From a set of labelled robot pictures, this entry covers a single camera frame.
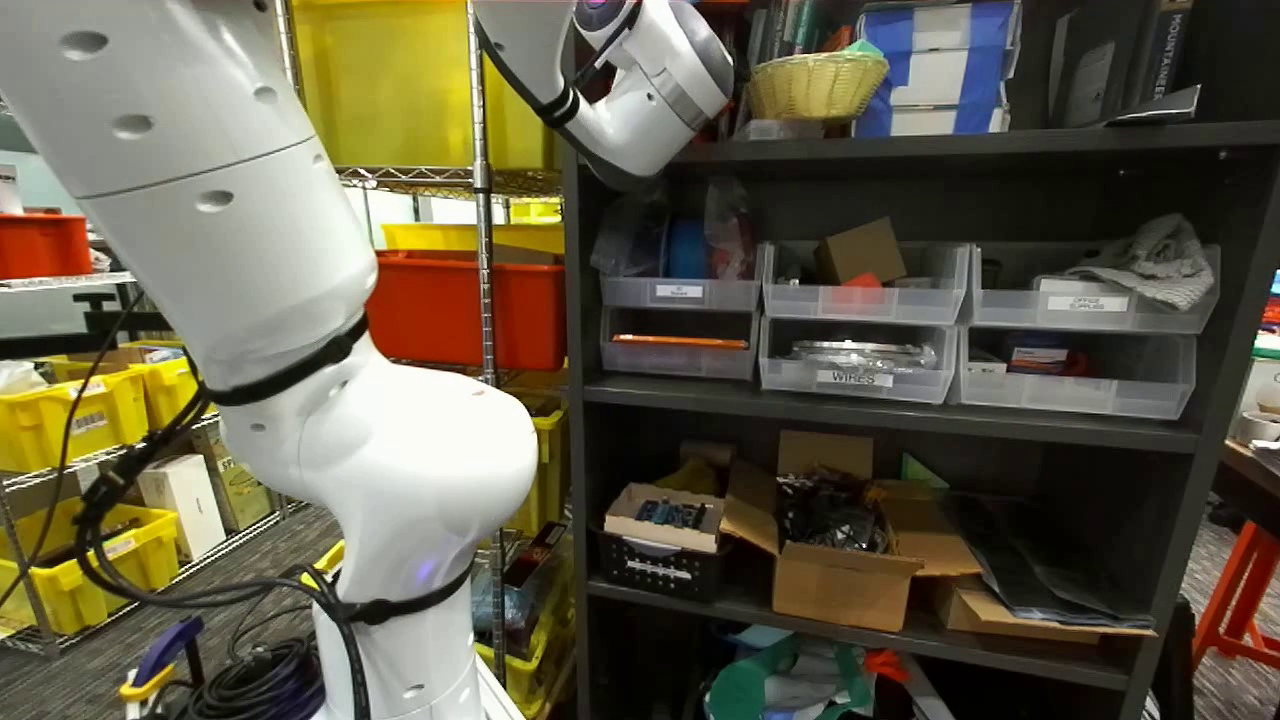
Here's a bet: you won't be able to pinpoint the crumpled clear plastic wrap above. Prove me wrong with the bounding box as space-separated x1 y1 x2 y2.
1062 209 1221 317

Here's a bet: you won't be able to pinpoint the red plastic bin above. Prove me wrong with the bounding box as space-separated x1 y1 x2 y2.
0 209 100 285

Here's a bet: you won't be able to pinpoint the yellow wicker basket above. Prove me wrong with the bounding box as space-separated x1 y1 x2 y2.
741 41 895 129

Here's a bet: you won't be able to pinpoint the dark parts in box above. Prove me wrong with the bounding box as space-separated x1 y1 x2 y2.
772 468 895 556

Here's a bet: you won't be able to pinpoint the clear plastic bags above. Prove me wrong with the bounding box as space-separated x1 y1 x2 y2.
589 176 770 285

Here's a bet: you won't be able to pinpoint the blue yellow clamp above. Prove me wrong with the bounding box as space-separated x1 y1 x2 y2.
112 611 208 713

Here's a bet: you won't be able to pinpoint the coiled black cable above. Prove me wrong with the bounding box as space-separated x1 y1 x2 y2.
169 631 333 720

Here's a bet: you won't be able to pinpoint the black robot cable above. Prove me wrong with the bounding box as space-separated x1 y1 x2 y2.
44 285 381 720

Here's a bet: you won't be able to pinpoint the teal round basket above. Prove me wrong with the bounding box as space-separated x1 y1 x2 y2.
699 652 778 720

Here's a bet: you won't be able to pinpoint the white small box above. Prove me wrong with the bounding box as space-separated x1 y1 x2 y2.
137 448 231 570

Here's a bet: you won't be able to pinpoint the orange metal stool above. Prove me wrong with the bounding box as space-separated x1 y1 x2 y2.
1188 516 1280 673

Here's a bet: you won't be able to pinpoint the green plastic item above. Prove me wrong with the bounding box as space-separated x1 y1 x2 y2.
763 628 888 720

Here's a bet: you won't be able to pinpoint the blue white cardboard box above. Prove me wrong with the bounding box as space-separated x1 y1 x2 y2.
855 0 1027 56
853 101 1022 141
881 49 1025 107

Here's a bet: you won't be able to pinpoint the dark upright binders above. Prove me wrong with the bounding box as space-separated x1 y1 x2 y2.
1022 0 1210 131

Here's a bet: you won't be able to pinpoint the chrome wire rack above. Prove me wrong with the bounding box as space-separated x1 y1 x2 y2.
278 0 580 720

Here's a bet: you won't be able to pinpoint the brown cardboard piece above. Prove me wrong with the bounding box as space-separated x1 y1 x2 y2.
816 218 911 290

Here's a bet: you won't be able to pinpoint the low wire shelf rack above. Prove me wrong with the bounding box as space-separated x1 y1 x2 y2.
0 398 325 666

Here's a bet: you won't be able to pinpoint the large open cardboard box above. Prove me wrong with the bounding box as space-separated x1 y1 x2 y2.
716 427 951 640

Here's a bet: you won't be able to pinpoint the wooden top work table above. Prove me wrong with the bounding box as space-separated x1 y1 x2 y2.
1213 403 1280 537

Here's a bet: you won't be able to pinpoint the large yellow plastic bin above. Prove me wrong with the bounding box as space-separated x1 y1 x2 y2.
279 0 553 176

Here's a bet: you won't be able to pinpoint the yellow small parts bin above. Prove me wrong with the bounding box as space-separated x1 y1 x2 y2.
0 368 152 481
21 499 190 640
134 352 208 436
0 556 39 646

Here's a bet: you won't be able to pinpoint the shiny metal parts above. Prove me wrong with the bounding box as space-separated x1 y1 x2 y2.
787 333 944 377

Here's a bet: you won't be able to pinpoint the flat cardboard sheet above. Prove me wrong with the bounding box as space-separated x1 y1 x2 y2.
929 573 1160 650

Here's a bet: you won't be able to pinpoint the small cardboard box black crate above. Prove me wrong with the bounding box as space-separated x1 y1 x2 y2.
596 457 732 610

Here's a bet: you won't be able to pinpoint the orange plastic bin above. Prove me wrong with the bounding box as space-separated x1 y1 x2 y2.
365 248 573 381

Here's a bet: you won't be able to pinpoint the orange flat strip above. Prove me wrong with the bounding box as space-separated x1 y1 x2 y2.
608 328 754 356

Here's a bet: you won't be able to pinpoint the dark shelf unit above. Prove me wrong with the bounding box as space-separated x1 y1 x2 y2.
556 0 1280 720

